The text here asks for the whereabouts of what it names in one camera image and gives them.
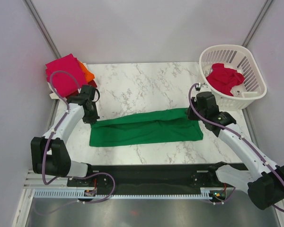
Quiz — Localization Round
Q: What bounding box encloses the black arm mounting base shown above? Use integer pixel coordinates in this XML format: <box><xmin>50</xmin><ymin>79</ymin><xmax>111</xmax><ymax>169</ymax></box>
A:
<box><xmin>66</xmin><ymin>162</ymin><xmax>249</xmax><ymax>197</ymax></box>

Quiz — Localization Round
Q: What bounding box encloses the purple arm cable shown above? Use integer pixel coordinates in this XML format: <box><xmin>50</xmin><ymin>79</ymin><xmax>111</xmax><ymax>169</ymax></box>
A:
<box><xmin>188</xmin><ymin>82</ymin><xmax>284</xmax><ymax>215</ymax></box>
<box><xmin>34</xmin><ymin>70</ymin><xmax>116</xmax><ymax>216</ymax></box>

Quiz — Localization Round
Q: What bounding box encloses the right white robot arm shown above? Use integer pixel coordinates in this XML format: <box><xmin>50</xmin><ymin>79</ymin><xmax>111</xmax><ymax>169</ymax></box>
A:
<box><xmin>186</xmin><ymin>91</ymin><xmax>284</xmax><ymax>210</ymax></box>

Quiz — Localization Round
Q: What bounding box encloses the green t shirt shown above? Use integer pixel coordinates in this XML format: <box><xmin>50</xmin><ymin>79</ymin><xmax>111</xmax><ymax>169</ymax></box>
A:
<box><xmin>89</xmin><ymin>108</ymin><xmax>204</xmax><ymax>147</ymax></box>

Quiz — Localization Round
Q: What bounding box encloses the white plastic laundry basket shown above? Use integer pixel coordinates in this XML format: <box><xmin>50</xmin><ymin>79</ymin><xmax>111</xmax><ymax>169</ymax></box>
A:
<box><xmin>198</xmin><ymin>44</ymin><xmax>267</xmax><ymax>111</ymax></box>

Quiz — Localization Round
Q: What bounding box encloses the folded orange t shirt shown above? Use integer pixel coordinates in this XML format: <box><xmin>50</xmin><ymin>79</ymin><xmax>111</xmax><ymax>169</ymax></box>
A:
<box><xmin>78</xmin><ymin>61</ymin><xmax>95</xmax><ymax>82</ymax></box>

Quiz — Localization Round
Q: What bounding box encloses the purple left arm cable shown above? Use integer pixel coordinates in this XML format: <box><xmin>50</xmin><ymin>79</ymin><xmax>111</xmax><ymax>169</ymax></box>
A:
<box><xmin>34</xmin><ymin>70</ymin><xmax>116</xmax><ymax>216</ymax></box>

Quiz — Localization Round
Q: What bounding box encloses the folded dark red t shirt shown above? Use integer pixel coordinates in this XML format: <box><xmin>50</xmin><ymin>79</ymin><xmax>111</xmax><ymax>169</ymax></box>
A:
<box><xmin>66</xmin><ymin>80</ymin><xmax>97</xmax><ymax>99</ymax></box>

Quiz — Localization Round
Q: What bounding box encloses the white slotted cable duct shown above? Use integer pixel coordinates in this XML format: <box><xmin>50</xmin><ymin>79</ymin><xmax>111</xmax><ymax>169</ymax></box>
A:
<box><xmin>33</xmin><ymin>188</ymin><xmax>225</xmax><ymax>200</ymax></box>

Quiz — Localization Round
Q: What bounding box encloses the folded pink t shirt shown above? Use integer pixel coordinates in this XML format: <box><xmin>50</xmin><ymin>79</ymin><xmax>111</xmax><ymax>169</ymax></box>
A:
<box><xmin>45</xmin><ymin>54</ymin><xmax>87</xmax><ymax>97</ymax></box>

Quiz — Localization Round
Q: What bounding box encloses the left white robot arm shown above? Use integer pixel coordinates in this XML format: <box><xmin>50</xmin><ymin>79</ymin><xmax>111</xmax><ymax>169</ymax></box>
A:
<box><xmin>30</xmin><ymin>85</ymin><xmax>100</xmax><ymax>186</ymax></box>

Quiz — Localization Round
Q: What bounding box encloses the red t shirt in basket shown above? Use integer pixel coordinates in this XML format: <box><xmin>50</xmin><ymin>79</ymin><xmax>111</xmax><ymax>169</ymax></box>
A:
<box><xmin>206</xmin><ymin>63</ymin><xmax>245</xmax><ymax>96</ymax></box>

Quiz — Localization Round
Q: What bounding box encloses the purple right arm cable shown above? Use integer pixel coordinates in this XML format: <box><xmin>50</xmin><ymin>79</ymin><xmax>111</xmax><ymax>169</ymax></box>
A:
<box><xmin>188</xmin><ymin>82</ymin><xmax>284</xmax><ymax>215</ymax></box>

